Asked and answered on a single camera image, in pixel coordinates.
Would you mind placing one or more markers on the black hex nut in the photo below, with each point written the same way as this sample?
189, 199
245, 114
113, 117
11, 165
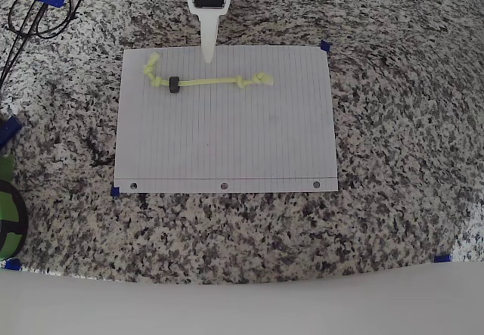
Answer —
174, 85

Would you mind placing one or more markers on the lined white paper sheet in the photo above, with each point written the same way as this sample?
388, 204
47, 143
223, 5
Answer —
227, 134

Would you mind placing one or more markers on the black stand with green tape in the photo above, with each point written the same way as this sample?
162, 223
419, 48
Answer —
9, 236

